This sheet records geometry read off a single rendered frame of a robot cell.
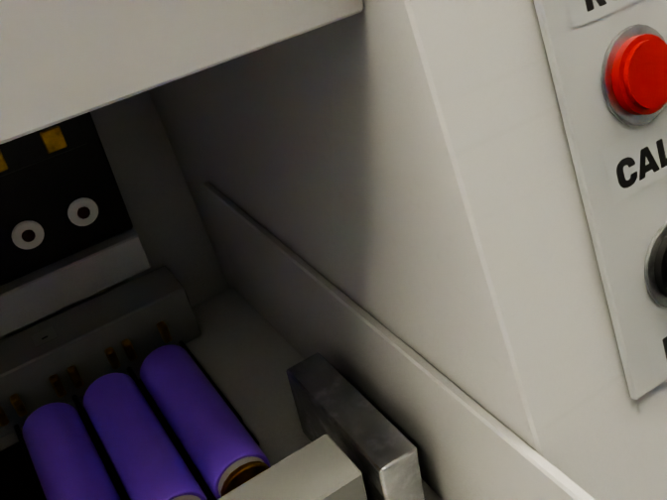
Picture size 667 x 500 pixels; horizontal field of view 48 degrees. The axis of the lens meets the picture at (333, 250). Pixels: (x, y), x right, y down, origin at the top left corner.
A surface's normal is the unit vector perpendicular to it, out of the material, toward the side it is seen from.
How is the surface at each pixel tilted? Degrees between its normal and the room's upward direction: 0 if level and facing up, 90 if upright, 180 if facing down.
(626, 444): 90
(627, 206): 90
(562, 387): 90
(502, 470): 90
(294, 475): 18
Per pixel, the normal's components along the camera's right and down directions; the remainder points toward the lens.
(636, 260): 0.45, 0.13
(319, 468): -0.17, -0.82
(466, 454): -0.83, 0.42
